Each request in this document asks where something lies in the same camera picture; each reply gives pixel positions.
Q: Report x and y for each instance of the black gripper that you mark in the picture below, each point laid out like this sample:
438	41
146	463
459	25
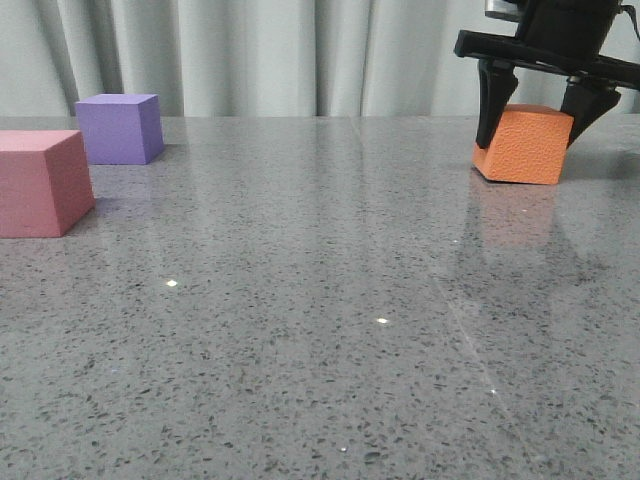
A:
557	37

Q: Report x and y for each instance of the orange foam cube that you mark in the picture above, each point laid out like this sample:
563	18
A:
529	146

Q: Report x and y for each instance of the grey-green curtain backdrop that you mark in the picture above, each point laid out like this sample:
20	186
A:
243	58

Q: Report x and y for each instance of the purple foam cube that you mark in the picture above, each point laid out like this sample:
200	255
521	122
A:
121	129

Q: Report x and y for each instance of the pink foam cube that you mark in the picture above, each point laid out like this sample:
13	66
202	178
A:
45	182

